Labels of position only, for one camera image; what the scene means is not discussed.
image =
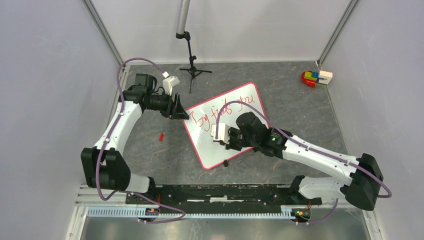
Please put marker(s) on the black camera tripod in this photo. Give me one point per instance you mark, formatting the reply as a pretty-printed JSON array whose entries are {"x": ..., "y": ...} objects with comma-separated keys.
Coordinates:
[{"x": 192, "y": 70}]

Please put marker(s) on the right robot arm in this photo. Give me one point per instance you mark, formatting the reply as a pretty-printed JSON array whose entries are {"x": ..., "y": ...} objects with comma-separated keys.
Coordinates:
[{"x": 358, "y": 180}]

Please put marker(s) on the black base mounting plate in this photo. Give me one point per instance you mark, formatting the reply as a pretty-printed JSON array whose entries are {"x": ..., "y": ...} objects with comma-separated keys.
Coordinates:
[{"x": 229, "y": 198}]

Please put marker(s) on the red marker cap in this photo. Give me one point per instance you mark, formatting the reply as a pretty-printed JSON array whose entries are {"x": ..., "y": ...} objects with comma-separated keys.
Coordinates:
[{"x": 161, "y": 136}]

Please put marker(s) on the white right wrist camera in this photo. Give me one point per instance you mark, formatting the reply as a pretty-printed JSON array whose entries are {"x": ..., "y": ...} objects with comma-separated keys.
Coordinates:
[{"x": 220, "y": 133}]

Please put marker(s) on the grey metal pole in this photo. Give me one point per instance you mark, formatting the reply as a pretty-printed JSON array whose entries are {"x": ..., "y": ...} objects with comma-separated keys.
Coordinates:
[{"x": 182, "y": 18}]

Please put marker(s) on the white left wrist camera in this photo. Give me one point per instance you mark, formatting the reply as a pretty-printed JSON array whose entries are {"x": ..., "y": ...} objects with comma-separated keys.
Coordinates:
[{"x": 169, "y": 82}]

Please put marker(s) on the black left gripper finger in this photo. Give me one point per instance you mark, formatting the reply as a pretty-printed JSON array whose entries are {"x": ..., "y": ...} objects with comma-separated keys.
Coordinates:
[
  {"x": 179, "y": 109},
  {"x": 179, "y": 116}
]

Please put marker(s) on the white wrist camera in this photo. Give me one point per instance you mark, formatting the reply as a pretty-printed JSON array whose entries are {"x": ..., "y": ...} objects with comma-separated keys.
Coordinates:
[
  {"x": 220, "y": 133},
  {"x": 169, "y": 82}
]

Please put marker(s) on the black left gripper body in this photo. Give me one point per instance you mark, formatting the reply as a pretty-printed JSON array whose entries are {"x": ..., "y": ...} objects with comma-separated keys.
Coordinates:
[{"x": 162, "y": 103}]

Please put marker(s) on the colourful toy block stack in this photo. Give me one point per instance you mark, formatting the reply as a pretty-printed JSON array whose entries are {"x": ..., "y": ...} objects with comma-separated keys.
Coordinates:
[{"x": 313, "y": 78}]

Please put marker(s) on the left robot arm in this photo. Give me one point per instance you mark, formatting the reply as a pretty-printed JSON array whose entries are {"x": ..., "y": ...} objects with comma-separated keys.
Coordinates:
[{"x": 103, "y": 164}]

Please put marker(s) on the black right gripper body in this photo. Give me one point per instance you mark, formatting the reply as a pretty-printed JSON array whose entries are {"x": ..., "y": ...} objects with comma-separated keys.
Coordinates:
[{"x": 237, "y": 137}]

